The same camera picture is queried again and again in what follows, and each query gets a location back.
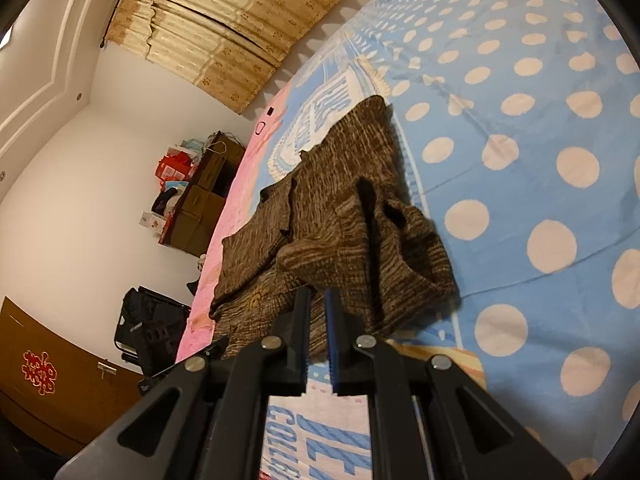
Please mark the pink and blue printed blanket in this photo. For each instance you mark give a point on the pink and blue printed blanket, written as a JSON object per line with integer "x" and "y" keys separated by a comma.
{"x": 500, "y": 160}

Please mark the pale blue bag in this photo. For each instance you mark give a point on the pale blue bag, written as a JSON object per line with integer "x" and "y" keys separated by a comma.
{"x": 194, "y": 145}

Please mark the brown knit sweater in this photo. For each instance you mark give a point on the brown knit sweater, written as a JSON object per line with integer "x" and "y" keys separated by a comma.
{"x": 325, "y": 200}

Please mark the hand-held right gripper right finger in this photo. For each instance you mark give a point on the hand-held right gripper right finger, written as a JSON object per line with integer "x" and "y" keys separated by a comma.
{"x": 332, "y": 340}

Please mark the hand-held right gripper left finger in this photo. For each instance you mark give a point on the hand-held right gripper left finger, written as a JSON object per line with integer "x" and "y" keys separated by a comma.
{"x": 299, "y": 320}

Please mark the red paper door decoration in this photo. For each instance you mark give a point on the red paper door decoration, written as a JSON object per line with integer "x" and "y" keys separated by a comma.
{"x": 39, "y": 371}

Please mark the dark clothes pile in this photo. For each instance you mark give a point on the dark clothes pile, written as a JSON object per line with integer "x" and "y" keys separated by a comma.
{"x": 165, "y": 202}

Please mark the black bag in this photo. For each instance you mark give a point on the black bag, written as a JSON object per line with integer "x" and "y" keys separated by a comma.
{"x": 196, "y": 280}

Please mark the brown wooden door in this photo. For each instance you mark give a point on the brown wooden door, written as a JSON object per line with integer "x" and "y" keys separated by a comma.
{"x": 75, "y": 405}

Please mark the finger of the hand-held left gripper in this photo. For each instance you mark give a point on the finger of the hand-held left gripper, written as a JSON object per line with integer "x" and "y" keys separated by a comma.
{"x": 212, "y": 350}

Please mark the black folding chair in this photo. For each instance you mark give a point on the black folding chair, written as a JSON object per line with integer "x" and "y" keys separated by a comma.
{"x": 150, "y": 325}

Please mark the small white box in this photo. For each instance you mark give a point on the small white box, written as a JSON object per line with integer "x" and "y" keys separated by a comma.
{"x": 151, "y": 222}

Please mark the brown wooden desk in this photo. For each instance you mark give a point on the brown wooden desk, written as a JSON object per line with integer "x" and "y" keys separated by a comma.
{"x": 200, "y": 205}

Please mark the red gift box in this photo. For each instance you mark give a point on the red gift box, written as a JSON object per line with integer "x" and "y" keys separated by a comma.
{"x": 172, "y": 167}

